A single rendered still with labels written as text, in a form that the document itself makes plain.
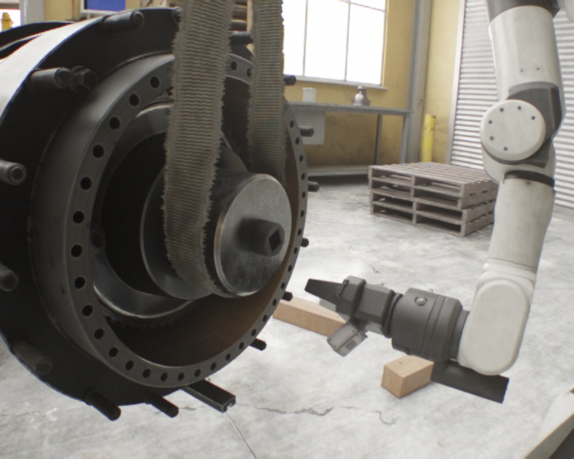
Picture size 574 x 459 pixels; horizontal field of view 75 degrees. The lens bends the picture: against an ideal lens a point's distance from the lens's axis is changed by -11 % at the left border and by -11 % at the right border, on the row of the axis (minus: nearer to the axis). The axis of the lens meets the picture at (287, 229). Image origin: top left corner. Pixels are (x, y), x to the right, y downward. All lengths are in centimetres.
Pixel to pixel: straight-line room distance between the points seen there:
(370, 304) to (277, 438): 93
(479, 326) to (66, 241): 44
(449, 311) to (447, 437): 103
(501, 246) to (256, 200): 30
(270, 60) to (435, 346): 39
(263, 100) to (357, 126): 609
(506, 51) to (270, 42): 31
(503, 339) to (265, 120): 37
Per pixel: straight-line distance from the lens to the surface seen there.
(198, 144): 42
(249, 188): 44
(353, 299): 55
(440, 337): 53
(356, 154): 661
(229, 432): 144
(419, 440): 149
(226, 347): 59
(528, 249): 55
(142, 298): 57
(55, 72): 38
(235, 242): 44
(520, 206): 55
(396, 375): 160
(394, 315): 56
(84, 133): 39
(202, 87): 42
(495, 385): 56
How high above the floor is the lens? 99
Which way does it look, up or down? 16 degrees down
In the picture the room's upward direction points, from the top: 3 degrees clockwise
